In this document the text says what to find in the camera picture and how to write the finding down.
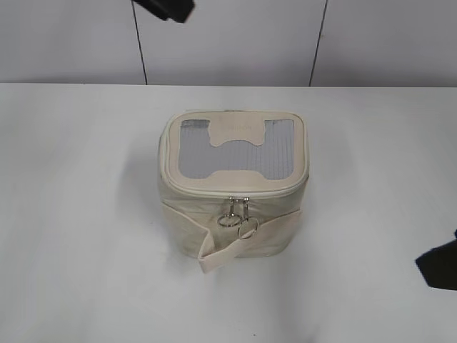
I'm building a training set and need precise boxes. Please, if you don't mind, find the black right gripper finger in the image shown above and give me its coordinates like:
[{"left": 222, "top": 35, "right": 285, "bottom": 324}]
[{"left": 415, "top": 239, "right": 457, "bottom": 288}]

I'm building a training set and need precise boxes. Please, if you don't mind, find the cream canvas zipper bag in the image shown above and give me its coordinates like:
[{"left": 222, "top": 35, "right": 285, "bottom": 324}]
[{"left": 157, "top": 110, "right": 310, "bottom": 273}]

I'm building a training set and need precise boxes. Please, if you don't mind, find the silver zipper ring pull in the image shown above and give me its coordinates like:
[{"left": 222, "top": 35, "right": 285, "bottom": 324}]
[
  {"left": 237, "top": 197, "right": 259, "bottom": 240},
  {"left": 217, "top": 197, "right": 241, "bottom": 228}
]

